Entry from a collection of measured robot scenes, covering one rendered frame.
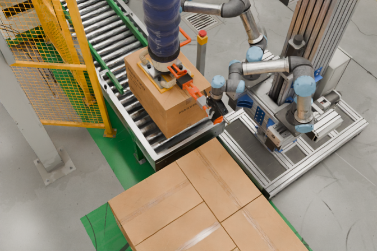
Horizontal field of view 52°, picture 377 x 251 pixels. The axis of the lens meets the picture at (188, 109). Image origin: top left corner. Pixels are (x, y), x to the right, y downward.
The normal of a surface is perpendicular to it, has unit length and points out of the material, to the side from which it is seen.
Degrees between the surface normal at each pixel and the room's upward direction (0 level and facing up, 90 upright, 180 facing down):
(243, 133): 0
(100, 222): 0
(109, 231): 0
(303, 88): 83
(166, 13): 75
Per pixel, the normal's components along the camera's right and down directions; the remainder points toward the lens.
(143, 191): 0.01, -0.56
